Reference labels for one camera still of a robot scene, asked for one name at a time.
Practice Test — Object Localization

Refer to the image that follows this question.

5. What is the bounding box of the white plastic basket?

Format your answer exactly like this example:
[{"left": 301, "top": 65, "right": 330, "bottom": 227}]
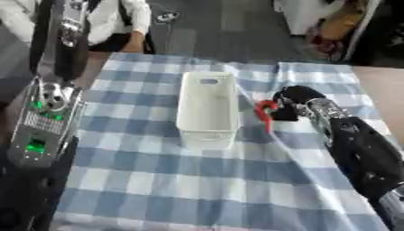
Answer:
[{"left": 175, "top": 71, "right": 242, "bottom": 151}]

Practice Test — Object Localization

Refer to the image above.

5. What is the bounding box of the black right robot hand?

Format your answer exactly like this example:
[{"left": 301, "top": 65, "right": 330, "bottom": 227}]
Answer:
[{"left": 270, "top": 85, "right": 328, "bottom": 123}]

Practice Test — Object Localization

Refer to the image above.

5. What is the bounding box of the red hook-shaped toy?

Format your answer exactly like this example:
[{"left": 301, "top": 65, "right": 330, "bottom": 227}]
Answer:
[{"left": 253, "top": 99, "right": 281, "bottom": 134}]

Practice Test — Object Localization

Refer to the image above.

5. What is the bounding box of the white cabinet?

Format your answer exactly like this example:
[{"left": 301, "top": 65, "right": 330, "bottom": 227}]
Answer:
[{"left": 271, "top": 0, "right": 385, "bottom": 62}]

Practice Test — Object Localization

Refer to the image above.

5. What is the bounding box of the person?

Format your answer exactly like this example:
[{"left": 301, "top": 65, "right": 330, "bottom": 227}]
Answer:
[{"left": 0, "top": 0, "right": 155, "bottom": 54}]

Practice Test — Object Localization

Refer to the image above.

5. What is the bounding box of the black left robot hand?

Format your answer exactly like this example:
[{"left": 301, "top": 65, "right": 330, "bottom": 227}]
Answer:
[{"left": 28, "top": 0, "right": 92, "bottom": 83}]

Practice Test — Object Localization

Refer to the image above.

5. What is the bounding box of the black and white floor object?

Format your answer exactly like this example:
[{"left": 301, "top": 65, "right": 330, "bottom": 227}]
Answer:
[{"left": 152, "top": 10, "right": 182, "bottom": 25}]

